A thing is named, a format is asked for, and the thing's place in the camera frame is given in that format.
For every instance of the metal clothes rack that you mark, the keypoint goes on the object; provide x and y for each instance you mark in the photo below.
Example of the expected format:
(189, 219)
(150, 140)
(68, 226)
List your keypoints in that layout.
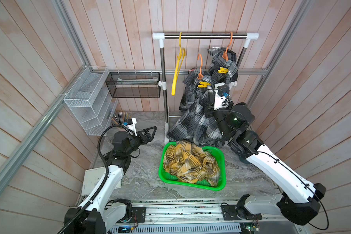
(161, 37)

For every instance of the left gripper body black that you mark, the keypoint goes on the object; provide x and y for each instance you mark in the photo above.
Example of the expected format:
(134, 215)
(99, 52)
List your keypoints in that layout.
(135, 142)

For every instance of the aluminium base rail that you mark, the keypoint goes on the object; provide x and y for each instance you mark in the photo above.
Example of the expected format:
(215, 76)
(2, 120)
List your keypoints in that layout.
(198, 216)

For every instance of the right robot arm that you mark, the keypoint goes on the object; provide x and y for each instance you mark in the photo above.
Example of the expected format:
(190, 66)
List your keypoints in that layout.
(300, 200)

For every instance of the green plastic basket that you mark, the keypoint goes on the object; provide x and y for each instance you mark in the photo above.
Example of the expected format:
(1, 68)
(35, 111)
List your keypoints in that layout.
(167, 178)

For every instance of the yellow plastic hanger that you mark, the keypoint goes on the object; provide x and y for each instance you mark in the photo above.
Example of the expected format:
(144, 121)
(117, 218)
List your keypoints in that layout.
(180, 58)

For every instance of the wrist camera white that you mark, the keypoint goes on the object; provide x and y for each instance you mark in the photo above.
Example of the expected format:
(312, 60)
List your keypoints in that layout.
(131, 124)
(222, 93)

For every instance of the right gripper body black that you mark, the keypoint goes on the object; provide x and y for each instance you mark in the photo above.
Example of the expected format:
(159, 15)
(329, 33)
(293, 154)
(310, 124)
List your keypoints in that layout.
(222, 119)

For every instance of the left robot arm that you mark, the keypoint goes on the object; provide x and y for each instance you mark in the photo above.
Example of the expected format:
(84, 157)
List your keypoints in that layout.
(98, 214)

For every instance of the yellow clothespin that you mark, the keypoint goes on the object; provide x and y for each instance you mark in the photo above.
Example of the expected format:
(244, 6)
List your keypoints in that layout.
(203, 84)
(223, 70)

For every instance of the orange hanger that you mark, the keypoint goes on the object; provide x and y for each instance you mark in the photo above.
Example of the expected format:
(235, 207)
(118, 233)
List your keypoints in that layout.
(225, 53)
(200, 75)

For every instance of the yellow plaid shirt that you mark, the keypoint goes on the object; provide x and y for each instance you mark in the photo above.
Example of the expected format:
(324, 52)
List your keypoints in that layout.
(190, 163)

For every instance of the white wire mesh shelf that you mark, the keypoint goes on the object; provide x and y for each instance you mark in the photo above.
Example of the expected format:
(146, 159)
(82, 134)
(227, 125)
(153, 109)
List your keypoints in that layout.
(90, 101)

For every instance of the pink pencil cup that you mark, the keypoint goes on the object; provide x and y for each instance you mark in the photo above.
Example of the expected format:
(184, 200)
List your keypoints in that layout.
(121, 118)

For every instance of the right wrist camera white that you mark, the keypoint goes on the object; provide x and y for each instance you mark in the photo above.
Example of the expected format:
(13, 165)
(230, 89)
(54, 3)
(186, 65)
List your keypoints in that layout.
(222, 93)

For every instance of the grey plaid shirt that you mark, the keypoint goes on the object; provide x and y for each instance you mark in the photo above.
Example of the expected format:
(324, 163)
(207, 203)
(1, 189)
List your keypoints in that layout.
(192, 125)
(218, 61)

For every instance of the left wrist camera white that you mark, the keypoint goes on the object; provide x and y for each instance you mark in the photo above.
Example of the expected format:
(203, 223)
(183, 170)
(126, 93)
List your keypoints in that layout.
(131, 124)

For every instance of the black mesh wall basket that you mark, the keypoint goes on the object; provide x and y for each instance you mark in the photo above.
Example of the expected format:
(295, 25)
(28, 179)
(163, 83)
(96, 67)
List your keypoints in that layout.
(133, 84)

